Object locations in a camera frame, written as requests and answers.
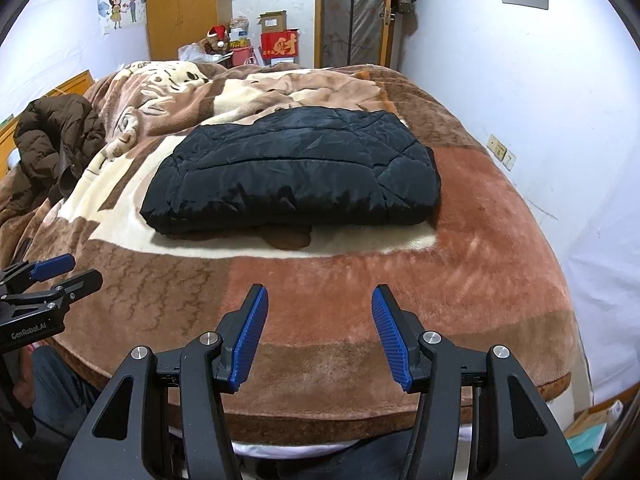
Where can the wooden door with cover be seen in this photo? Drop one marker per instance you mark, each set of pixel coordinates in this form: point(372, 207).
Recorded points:
point(391, 35)

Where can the clear plastic bag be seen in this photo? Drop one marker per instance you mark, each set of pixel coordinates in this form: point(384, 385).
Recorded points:
point(192, 53)

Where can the plush toy with santa hat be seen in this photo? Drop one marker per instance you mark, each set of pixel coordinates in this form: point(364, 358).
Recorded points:
point(216, 40)

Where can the cardboard box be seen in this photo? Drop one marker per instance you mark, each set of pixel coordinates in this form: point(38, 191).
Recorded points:
point(272, 22)

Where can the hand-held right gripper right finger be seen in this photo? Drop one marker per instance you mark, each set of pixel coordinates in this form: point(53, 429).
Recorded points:
point(392, 345)

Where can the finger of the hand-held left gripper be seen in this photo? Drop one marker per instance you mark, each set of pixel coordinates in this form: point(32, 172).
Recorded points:
point(75, 285)
point(50, 266)

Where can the brown printed blanket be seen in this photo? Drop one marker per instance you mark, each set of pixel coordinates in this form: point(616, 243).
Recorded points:
point(400, 285)

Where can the wall outlet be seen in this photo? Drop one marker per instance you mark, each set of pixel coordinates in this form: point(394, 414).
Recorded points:
point(496, 146)
point(509, 160)

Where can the pink box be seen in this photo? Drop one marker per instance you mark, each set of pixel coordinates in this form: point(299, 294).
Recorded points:
point(242, 56)

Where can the teal box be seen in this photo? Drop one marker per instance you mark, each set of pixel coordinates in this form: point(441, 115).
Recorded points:
point(587, 442)

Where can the red box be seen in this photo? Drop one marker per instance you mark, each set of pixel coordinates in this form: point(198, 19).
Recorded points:
point(279, 46)

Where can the black puffer jacket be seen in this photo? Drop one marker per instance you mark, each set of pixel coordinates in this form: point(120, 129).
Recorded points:
point(300, 170)

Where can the white container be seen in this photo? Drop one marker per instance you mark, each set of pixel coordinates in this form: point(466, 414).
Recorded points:
point(239, 29)

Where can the brown puffer jacket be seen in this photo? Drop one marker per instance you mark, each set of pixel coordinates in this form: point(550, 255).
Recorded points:
point(55, 135)

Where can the wooden wardrobe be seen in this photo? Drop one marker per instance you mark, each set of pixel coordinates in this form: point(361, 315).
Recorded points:
point(175, 15)

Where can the wooden headboard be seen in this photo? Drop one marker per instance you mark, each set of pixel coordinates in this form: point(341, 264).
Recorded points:
point(70, 85)

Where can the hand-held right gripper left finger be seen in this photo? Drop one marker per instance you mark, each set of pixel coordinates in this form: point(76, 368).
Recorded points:
point(247, 345)

